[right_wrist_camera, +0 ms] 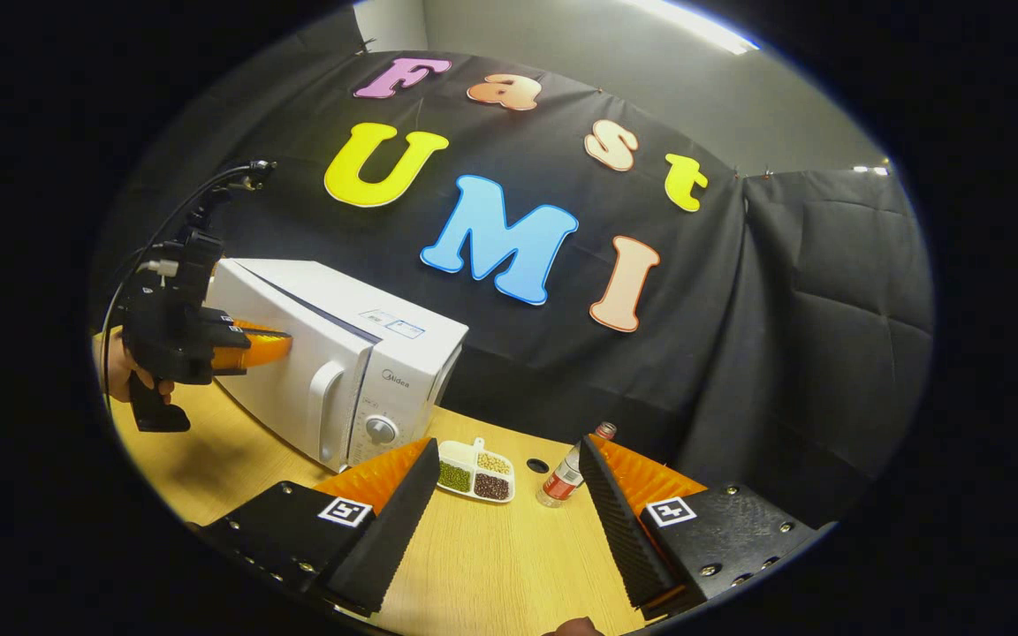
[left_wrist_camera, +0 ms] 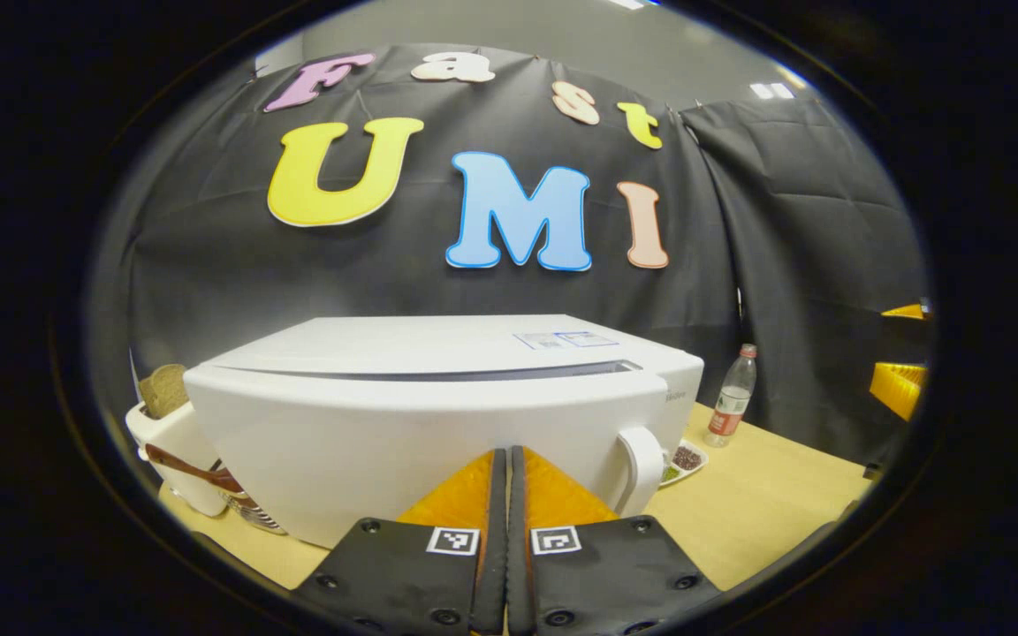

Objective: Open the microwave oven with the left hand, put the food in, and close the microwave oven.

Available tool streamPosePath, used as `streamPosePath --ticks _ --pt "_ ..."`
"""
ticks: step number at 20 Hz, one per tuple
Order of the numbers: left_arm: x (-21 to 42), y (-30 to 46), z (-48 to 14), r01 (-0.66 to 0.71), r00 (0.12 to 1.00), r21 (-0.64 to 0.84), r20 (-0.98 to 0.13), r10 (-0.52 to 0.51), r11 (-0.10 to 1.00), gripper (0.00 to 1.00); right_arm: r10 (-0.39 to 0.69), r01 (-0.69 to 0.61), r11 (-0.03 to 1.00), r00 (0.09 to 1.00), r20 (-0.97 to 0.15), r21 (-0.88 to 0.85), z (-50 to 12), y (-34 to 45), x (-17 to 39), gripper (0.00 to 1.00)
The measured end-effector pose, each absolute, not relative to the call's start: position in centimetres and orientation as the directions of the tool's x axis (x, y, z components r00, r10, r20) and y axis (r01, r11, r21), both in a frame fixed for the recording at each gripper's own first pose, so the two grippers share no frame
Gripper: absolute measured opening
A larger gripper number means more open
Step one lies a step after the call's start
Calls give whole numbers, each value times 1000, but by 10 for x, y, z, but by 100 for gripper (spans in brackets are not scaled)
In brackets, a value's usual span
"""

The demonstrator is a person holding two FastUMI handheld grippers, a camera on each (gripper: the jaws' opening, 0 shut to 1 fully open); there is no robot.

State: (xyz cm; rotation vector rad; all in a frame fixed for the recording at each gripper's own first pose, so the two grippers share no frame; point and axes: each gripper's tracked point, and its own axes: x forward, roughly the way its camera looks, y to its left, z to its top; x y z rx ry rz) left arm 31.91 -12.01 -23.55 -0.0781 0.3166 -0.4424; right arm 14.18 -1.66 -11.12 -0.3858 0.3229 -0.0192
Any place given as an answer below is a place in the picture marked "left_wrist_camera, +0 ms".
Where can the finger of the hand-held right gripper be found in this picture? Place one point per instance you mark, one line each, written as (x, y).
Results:
(907, 312)
(902, 384)

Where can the black backdrop cloth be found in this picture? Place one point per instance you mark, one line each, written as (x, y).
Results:
(783, 221)

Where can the white divided dish of beans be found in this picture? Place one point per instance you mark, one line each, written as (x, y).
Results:
(687, 459)

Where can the brown bread slice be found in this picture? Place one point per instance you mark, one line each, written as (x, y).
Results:
(164, 389)

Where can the clear plastic bottle red label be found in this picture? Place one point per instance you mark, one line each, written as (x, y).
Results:
(732, 397)

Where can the white toaster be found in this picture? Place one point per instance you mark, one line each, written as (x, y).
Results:
(169, 442)

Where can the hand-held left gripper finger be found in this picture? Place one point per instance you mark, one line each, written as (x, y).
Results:
(497, 530)
(518, 530)

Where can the white microwave oven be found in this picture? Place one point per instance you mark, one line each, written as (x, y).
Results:
(385, 424)

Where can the small ceiling light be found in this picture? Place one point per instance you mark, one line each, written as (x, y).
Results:
(772, 90)

